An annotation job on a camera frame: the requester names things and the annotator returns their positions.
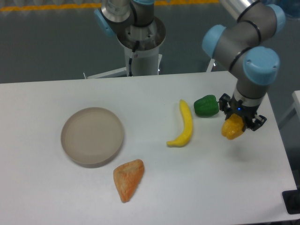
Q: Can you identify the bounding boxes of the yellow bell pepper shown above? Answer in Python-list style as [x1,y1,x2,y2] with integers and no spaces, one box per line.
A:
[221,114,244,140]

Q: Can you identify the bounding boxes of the beige round plate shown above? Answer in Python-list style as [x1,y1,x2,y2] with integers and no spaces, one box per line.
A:
[60,107,124,168]

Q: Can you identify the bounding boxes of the black cable on pedestal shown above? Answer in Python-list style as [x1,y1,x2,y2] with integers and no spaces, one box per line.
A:
[127,40,140,77]

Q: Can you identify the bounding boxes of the black device at table edge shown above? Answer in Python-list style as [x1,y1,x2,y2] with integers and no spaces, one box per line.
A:
[282,189,300,215]

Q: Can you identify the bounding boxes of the yellow banana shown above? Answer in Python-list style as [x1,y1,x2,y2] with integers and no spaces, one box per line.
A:
[166,99,193,147]

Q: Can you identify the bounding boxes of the white furniture at right edge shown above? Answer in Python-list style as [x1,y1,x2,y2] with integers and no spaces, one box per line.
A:
[278,90,300,130]

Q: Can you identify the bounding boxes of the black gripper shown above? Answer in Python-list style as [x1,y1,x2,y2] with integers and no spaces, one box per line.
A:
[218,93,267,132]

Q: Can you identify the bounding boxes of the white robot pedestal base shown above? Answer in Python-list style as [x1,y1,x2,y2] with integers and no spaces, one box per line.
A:
[86,17,166,79]

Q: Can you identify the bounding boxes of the orange triangular bread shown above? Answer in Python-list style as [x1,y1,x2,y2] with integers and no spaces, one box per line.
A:
[113,159,145,203]

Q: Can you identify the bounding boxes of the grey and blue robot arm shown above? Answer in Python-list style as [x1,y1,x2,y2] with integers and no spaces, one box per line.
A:
[94,0,285,131]

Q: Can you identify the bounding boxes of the green bell pepper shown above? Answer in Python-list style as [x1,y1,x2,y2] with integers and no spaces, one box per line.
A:
[194,95,219,117]

